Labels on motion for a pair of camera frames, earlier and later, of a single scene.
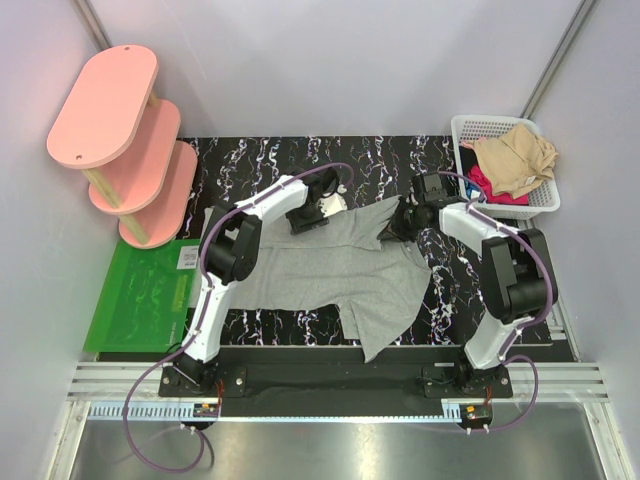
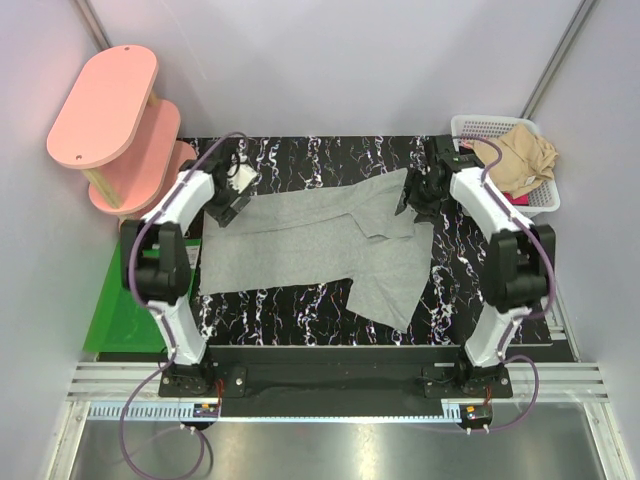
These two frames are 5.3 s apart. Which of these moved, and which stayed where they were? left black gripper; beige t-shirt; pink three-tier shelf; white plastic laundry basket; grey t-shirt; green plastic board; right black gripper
Moved: left black gripper; grey t-shirt; right black gripper
Stayed: beige t-shirt; pink three-tier shelf; green plastic board; white plastic laundry basket
